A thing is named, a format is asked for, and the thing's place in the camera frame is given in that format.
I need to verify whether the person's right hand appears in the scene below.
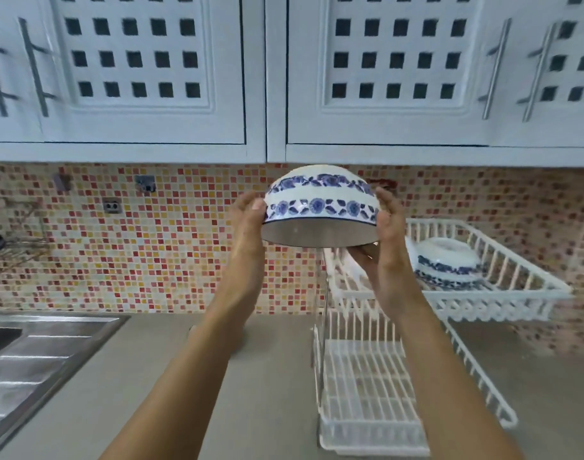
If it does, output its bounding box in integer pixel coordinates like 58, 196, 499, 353
347, 186, 425, 326

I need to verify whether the person's left hand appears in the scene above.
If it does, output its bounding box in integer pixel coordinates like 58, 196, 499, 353
217, 191, 269, 308

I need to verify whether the blue floral white bowl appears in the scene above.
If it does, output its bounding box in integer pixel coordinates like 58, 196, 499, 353
261, 165, 381, 249
406, 236, 487, 291

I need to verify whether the white plastic dish rack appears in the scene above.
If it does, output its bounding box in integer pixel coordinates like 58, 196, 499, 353
312, 218, 574, 458

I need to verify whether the person's left forearm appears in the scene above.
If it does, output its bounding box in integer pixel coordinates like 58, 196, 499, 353
99, 296, 257, 460

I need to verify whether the person's right forearm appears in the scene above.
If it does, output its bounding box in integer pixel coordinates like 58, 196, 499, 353
395, 301, 525, 460

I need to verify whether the white upper cabinet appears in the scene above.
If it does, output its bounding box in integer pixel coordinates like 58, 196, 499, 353
0, 0, 584, 169

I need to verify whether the stainless steel double sink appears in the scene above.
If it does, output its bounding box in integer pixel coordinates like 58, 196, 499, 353
0, 313, 131, 460

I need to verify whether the steel wire wall shelf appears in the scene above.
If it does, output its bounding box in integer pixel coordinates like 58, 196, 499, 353
0, 195, 51, 279

